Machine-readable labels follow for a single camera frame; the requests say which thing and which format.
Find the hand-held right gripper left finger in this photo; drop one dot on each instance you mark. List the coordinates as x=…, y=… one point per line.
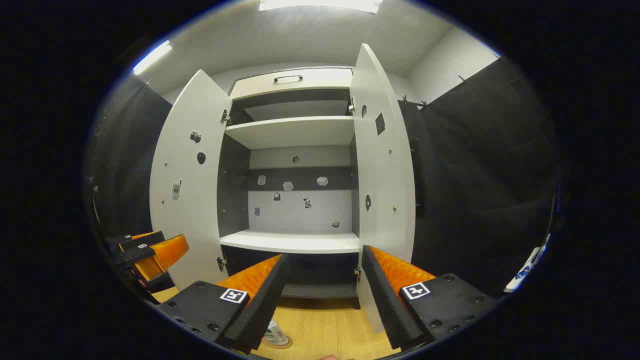
x=265, y=305

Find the small ceiling light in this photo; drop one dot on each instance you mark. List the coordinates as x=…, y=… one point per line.
x=151, y=57

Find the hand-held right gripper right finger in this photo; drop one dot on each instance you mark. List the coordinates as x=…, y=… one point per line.
x=385, y=305

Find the large ceiling light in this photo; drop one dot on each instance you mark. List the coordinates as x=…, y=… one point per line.
x=320, y=5

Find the clear green label water bottle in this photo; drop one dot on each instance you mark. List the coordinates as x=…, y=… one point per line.
x=276, y=332

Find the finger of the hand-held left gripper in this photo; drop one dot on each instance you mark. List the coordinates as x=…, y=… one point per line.
x=165, y=252
x=142, y=240

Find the round brown coaster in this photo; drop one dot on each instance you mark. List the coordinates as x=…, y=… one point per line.
x=285, y=345

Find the white cabinet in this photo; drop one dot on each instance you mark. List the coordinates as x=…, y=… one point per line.
x=300, y=210

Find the white side table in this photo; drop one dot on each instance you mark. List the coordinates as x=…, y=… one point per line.
x=525, y=265

